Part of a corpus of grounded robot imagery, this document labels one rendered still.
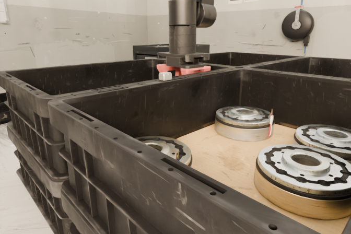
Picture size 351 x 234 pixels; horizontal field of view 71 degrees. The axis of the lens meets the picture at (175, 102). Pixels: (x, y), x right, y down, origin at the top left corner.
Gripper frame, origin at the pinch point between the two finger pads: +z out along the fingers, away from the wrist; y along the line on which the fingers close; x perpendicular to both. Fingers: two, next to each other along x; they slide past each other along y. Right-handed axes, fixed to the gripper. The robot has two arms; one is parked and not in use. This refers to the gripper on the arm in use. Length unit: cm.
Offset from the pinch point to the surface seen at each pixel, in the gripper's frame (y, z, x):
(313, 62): -6.2, -3.8, -48.7
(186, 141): -12.6, 4.1, 9.8
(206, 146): -16.0, 4.2, 8.7
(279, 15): 146, -35, -292
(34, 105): -6.9, -4.6, 30.0
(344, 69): -15, -2, -50
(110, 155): -25.7, -4.6, 28.3
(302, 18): 111, -30, -282
